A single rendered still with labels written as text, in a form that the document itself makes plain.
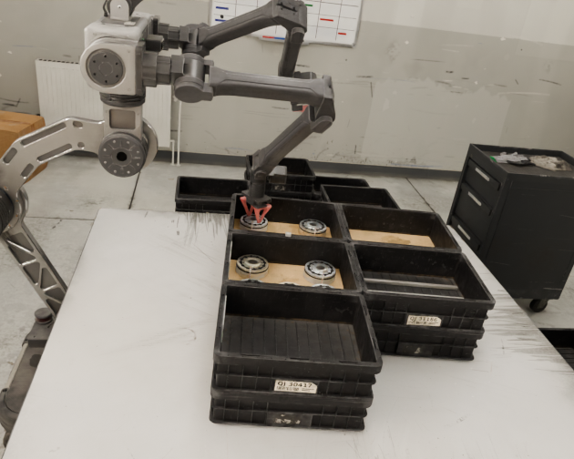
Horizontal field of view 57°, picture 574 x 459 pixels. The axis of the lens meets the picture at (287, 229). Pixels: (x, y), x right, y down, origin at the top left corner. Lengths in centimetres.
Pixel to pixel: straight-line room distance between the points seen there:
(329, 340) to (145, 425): 52
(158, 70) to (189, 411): 86
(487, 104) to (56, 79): 364
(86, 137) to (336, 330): 100
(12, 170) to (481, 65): 405
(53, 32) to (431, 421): 394
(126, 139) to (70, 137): 23
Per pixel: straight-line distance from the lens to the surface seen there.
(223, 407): 138
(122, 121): 174
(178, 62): 143
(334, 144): 486
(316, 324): 155
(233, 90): 144
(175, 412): 145
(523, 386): 180
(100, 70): 142
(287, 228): 202
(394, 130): 497
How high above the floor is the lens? 176
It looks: 28 degrees down
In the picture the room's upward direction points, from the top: 8 degrees clockwise
